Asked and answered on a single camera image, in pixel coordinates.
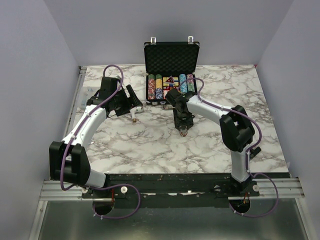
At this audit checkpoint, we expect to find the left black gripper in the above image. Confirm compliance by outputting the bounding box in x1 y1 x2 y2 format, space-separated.
112 85 143 117

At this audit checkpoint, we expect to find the white red chip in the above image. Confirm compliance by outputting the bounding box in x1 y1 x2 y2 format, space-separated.
179 127 188 137

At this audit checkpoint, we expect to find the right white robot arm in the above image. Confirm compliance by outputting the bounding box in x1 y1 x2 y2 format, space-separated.
165 88 261 196

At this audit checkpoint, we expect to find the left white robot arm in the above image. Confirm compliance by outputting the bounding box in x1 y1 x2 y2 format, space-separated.
49 77 143 198

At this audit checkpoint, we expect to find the white plastic faucet part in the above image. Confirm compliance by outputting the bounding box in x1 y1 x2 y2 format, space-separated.
129 106 144 123

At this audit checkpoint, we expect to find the black poker chip case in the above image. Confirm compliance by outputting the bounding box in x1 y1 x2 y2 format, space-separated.
144 36 200 105

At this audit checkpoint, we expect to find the clear plastic organizer box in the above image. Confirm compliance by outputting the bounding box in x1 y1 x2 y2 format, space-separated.
78 86 99 110

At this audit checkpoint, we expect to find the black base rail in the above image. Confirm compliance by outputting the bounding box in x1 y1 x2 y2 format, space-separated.
82 173 260 209

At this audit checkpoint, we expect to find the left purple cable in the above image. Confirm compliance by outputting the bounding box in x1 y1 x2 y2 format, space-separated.
60 64 142 221

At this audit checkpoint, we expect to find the aluminium extrusion frame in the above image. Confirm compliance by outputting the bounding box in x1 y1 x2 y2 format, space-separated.
31 65 308 240

